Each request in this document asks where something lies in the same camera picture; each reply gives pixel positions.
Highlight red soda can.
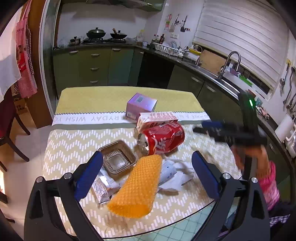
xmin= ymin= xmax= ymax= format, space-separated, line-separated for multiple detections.
xmin=137 ymin=123 xmax=185 ymax=156

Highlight white tissue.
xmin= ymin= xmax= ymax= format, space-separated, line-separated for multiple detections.
xmin=158 ymin=159 xmax=195 ymax=192

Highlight pink red milk carton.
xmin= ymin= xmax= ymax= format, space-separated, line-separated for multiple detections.
xmin=136 ymin=111 xmax=178 ymax=133

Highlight purple cardboard box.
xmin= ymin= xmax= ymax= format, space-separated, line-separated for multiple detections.
xmin=125 ymin=93 xmax=157 ymax=120

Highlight orange textured foam sleeve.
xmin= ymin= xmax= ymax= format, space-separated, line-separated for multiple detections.
xmin=107 ymin=155 xmax=163 ymax=218

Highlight pink sleeved right forearm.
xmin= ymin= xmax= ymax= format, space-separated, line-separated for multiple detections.
xmin=258 ymin=161 xmax=280 ymax=211

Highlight green kitchen cabinets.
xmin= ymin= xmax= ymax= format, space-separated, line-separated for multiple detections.
xmin=52 ymin=45 xmax=292 ymax=186

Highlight person right hand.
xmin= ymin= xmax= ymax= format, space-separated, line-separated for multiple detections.
xmin=231 ymin=145 xmax=270 ymax=178

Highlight blue white paper tube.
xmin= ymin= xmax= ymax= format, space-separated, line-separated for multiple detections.
xmin=159 ymin=160 xmax=177 ymax=185

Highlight silver snack wrapper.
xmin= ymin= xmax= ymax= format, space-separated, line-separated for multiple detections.
xmin=92 ymin=166 xmax=120 ymax=204

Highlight steel sink faucet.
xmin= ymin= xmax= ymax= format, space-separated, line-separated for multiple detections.
xmin=218 ymin=51 xmax=241 ymax=80

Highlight hanging steel ladle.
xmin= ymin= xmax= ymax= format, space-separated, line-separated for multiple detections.
xmin=280 ymin=62 xmax=290 ymax=93

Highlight yellow chevron tablecloth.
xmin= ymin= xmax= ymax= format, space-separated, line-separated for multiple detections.
xmin=43 ymin=86 xmax=241 ymax=240

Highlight brown plastic tray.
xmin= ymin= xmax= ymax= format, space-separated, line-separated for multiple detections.
xmin=98 ymin=140 xmax=138 ymax=179

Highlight white dish rack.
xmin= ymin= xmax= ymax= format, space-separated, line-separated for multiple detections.
xmin=154 ymin=43 xmax=185 ymax=58

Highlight white window blind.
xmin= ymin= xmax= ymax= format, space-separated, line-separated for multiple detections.
xmin=193 ymin=1 xmax=289 ymax=89

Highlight dark wooden chair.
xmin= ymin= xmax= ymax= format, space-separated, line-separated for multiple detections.
xmin=0 ymin=87 xmax=31 ymax=172

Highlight black frying pan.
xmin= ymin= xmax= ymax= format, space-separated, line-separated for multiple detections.
xmin=110 ymin=28 xmax=127 ymax=40

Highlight pink hanging apron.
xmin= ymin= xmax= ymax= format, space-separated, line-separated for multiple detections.
xmin=16 ymin=1 xmax=38 ymax=98

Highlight gas stove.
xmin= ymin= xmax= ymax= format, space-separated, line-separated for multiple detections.
xmin=83 ymin=38 xmax=126 ymax=44

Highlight black wok with lid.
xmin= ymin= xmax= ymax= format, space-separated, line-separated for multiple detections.
xmin=86 ymin=27 xmax=106 ymax=39

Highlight white hanging cloth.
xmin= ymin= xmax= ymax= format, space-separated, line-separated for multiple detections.
xmin=0 ymin=7 xmax=23 ymax=101

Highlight small steel pot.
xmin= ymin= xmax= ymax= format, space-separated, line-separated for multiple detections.
xmin=69 ymin=36 xmax=81 ymax=46

